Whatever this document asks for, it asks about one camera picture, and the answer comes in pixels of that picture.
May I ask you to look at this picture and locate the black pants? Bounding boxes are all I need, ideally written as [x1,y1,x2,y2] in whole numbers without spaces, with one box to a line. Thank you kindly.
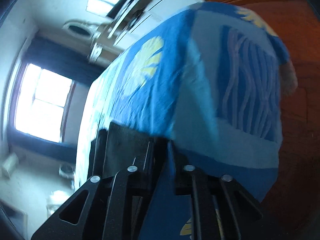
[87,122,169,191]

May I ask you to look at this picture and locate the bright bedroom window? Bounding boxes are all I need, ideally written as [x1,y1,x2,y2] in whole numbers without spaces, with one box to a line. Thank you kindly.
[13,63,74,143]

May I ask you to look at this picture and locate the small white desk fan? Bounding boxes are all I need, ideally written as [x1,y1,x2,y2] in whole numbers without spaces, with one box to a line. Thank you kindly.
[59,164,74,180]

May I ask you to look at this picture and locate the left blue curtain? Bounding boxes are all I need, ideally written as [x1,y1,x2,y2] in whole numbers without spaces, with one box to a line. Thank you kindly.
[7,127,76,164]

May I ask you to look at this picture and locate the blue curtain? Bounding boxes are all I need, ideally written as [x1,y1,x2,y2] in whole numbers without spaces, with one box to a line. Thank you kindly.
[7,127,76,164]
[24,36,105,87]

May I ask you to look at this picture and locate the blue patterned bed sheet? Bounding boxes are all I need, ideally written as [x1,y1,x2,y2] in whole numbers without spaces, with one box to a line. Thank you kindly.
[75,2,290,239]

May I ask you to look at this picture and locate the right blue curtain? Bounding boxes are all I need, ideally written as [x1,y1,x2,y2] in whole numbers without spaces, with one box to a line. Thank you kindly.
[24,36,105,87]

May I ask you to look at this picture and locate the white vanity dressing table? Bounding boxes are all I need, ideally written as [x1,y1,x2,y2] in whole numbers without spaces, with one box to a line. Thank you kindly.
[88,24,123,68]

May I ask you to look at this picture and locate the oval white framed mirror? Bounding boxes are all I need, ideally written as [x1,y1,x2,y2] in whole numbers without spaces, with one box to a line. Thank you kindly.
[63,20,98,40]

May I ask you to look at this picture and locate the white tv stand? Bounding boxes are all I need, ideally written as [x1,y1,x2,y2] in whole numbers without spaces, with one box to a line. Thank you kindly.
[114,0,204,50]

